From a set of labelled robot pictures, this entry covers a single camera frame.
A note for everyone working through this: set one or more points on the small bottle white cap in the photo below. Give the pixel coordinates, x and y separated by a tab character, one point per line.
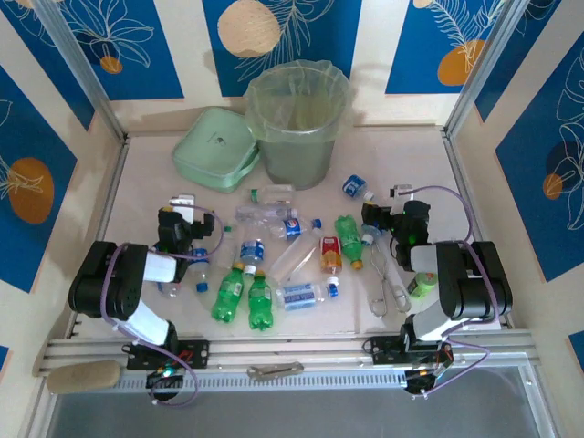
370	233

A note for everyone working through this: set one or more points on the small clear bottle green cap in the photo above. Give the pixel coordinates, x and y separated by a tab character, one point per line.
226	246

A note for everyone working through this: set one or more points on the green bottle orange cap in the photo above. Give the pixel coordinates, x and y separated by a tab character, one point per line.
349	239

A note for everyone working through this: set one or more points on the clear bottle blue cap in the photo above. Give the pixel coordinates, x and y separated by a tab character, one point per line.
199	274

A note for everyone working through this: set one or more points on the small clear plastic bottle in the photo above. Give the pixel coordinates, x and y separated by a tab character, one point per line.
169	289

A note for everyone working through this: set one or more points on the red label juice bottle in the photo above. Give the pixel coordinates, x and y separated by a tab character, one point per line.
330	257

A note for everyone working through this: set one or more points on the green Sprite soda bottle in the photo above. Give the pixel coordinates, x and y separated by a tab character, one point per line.
261	301
228	292

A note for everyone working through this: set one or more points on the Pepsi label plastic bottle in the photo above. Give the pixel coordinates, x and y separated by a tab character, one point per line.
295	227

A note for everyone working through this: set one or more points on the tall clear plastic bottle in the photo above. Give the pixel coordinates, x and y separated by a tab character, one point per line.
294	260

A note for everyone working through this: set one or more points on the light blue label water bottle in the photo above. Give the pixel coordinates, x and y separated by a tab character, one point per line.
301	294

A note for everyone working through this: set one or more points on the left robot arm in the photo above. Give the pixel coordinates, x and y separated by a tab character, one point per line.
100	283

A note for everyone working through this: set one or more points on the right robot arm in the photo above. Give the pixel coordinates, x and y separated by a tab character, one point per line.
479	283

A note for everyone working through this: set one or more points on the grey mesh waste bin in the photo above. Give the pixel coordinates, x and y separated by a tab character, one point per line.
296	164

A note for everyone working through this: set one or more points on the light green cylindrical container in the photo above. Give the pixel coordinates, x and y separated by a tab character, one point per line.
422	285

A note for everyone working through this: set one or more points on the clear bottle green neck label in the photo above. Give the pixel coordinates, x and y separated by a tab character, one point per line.
274	194

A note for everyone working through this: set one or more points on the light green fabric pouch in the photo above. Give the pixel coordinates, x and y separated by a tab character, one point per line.
212	146

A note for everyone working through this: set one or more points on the small circuit board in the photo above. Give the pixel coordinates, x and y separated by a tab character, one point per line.
422	378
164	373

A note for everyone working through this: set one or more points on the grey metal sheet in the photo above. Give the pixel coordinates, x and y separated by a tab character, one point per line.
296	415

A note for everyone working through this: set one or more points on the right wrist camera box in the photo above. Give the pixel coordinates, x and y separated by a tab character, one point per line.
403	189

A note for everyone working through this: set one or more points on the aluminium side rail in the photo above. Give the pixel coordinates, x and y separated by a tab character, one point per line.
458	169
111	191

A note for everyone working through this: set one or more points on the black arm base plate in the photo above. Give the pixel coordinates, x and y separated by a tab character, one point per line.
196	353
385	349

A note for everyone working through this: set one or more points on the aluminium mounting rail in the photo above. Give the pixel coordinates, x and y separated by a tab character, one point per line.
296	351

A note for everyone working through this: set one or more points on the flat metal bracket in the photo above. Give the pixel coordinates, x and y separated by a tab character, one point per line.
275	369

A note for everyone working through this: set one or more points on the aluminium frame post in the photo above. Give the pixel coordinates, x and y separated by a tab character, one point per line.
481	64
80	64

